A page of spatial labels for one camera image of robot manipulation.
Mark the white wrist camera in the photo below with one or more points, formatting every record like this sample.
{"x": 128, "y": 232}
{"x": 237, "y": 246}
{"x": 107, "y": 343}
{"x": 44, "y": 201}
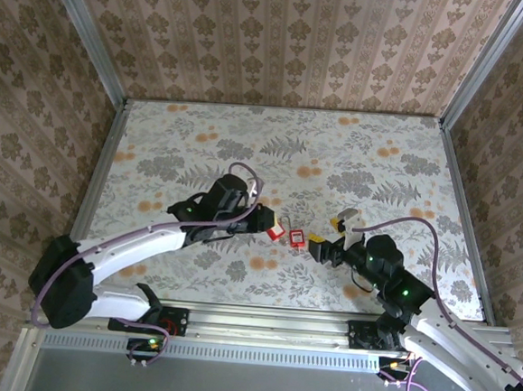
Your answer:
{"x": 350, "y": 217}
{"x": 255, "y": 190}

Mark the aluminium frame post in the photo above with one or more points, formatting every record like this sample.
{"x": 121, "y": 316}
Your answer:
{"x": 485, "y": 59}
{"x": 88, "y": 32}

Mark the aluminium table side rail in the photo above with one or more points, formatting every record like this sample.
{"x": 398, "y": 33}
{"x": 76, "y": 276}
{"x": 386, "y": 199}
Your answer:
{"x": 97, "y": 182}
{"x": 460, "y": 197}

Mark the aluminium table end rail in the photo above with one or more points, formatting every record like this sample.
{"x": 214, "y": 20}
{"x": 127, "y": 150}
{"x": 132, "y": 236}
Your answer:
{"x": 286, "y": 108}

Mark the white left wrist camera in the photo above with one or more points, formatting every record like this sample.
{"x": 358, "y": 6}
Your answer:
{"x": 255, "y": 190}

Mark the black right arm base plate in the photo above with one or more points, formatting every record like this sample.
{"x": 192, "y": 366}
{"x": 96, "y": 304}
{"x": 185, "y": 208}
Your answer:
{"x": 359, "y": 336}

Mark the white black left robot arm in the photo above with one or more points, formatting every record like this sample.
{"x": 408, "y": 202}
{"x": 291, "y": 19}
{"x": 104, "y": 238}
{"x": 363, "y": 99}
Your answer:
{"x": 135, "y": 246}

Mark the red padlock with steel shackle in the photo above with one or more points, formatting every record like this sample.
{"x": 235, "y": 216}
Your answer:
{"x": 276, "y": 233}
{"x": 296, "y": 238}

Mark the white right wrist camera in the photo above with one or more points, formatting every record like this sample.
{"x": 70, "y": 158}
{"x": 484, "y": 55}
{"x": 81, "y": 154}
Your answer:
{"x": 350, "y": 217}

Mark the grey metal sheet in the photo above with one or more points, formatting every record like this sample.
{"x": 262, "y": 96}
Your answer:
{"x": 251, "y": 389}

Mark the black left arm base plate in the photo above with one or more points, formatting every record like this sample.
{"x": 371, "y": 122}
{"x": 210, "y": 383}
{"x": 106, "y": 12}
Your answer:
{"x": 174, "y": 322}

